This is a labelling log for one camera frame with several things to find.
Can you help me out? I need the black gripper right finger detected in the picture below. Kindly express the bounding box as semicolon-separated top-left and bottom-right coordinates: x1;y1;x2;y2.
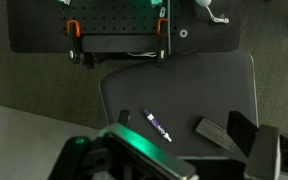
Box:
227;111;258;157

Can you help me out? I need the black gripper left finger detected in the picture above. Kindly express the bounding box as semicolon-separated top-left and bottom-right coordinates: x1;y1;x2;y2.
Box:
118;110;130;127

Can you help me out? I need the black felt board eraser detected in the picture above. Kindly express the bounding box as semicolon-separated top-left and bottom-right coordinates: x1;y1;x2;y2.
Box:
195;118;235;150

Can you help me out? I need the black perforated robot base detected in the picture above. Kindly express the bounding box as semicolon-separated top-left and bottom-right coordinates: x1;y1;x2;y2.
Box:
6;0;241;53

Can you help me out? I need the black office chair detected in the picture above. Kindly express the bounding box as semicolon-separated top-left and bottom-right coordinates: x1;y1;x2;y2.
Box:
100;51;258;161

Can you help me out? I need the right orange-handled clamp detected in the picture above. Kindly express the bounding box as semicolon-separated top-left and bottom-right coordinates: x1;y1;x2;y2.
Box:
157;18;168;65

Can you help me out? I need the orange-handled clamp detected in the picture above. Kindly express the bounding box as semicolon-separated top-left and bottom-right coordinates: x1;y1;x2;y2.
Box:
157;18;168;65
66;20;81;64

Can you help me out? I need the left orange-handled clamp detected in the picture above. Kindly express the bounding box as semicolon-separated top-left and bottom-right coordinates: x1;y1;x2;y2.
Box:
66;20;81;64

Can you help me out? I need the white cable with plug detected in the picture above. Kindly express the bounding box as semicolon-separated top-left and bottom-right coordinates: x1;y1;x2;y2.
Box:
194;0;231;24

